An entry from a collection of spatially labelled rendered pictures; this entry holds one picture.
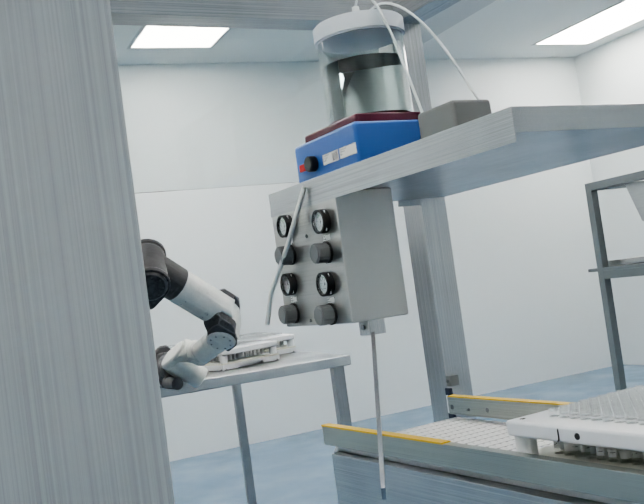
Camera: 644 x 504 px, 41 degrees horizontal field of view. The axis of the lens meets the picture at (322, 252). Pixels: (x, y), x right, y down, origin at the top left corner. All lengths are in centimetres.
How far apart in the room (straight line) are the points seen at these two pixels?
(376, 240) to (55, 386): 112
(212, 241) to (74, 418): 634
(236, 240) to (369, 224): 532
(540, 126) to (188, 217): 563
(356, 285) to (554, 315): 681
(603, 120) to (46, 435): 92
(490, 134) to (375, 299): 40
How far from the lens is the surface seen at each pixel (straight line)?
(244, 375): 289
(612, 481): 101
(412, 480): 131
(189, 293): 221
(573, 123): 105
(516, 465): 112
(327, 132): 143
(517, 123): 99
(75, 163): 25
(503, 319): 774
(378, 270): 133
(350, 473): 146
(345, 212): 131
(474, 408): 160
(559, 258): 816
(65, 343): 24
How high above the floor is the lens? 110
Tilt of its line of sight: 2 degrees up
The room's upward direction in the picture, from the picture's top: 8 degrees counter-clockwise
